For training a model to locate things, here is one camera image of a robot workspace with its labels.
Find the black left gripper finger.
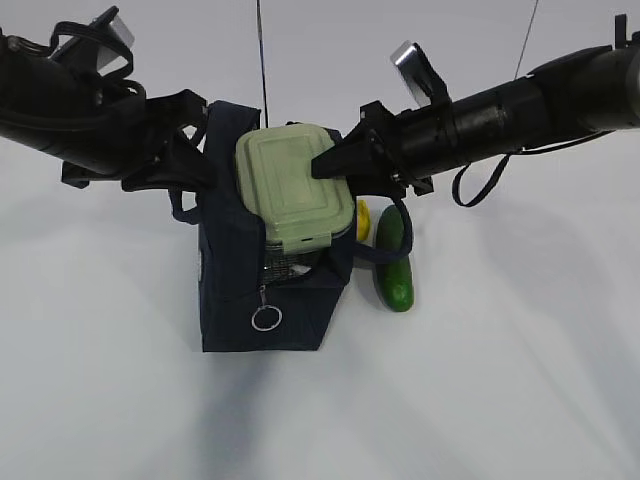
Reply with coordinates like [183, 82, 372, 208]
[172, 124, 209, 173]
[121, 152, 217, 192]

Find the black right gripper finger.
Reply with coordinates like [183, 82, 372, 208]
[311, 126, 375, 179]
[345, 172, 406, 199]

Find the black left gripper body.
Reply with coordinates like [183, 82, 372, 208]
[61, 90, 208, 189]

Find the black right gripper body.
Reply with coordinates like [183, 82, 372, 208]
[358, 101, 453, 195]

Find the yellow lemon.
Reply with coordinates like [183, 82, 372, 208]
[356, 199, 371, 242]

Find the glass container with green lid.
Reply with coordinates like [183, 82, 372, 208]
[234, 123, 355, 255]

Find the green cucumber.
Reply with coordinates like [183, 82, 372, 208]
[375, 205, 414, 313]

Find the navy blue lunch bag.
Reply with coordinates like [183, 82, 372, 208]
[169, 100, 413, 352]

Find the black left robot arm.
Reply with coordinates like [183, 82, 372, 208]
[1, 21, 216, 192]

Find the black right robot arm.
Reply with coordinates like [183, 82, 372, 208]
[311, 14, 639, 196]

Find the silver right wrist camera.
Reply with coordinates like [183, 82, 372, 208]
[390, 41, 451, 108]

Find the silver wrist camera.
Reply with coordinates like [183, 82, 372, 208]
[390, 41, 451, 108]
[50, 5, 135, 80]

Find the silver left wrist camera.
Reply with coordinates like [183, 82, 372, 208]
[50, 5, 135, 80]

